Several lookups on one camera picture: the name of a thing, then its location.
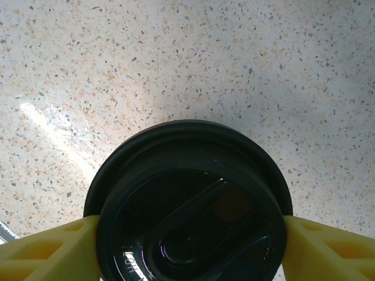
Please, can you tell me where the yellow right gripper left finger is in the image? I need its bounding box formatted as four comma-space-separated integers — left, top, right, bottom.
0, 213, 102, 281

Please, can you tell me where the lidded green coffee cup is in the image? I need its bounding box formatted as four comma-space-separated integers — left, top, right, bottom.
83, 118, 294, 281

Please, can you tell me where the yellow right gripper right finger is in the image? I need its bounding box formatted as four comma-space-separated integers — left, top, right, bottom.
279, 215, 375, 281

